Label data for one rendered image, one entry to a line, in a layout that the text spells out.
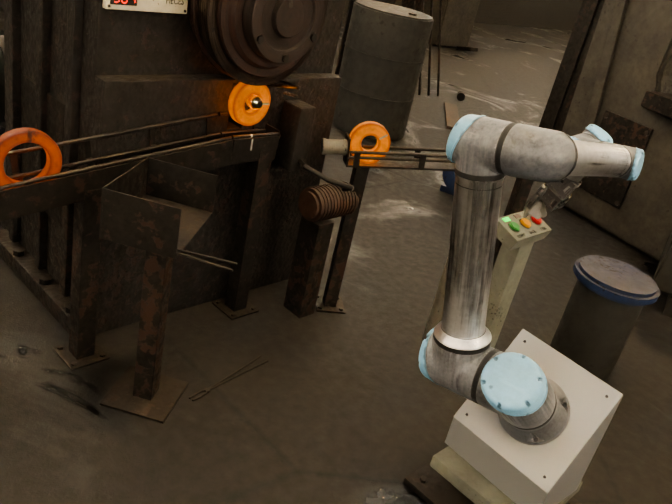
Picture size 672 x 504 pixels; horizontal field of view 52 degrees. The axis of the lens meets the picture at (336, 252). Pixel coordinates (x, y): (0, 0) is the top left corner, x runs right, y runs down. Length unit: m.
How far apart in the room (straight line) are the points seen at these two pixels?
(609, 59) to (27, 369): 3.56
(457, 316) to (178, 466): 0.87
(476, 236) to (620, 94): 2.93
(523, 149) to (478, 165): 0.11
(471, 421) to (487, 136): 0.85
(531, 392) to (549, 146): 0.59
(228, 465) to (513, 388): 0.82
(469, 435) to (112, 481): 0.98
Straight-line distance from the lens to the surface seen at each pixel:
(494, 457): 2.01
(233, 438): 2.11
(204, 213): 1.95
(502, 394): 1.74
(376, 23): 4.88
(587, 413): 1.97
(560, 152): 1.56
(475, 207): 1.61
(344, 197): 2.51
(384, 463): 2.16
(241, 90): 2.25
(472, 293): 1.71
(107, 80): 2.09
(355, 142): 2.50
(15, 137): 1.94
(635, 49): 4.46
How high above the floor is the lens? 1.43
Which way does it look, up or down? 26 degrees down
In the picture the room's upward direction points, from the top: 13 degrees clockwise
